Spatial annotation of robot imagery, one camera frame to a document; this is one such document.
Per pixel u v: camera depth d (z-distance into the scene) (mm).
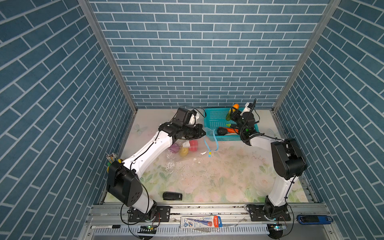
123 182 413
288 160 515
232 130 1050
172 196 755
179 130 608
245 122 730
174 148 932
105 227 693
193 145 909
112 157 742
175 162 911
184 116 610
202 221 708
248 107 825
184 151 912
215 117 1120
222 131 1014
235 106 929
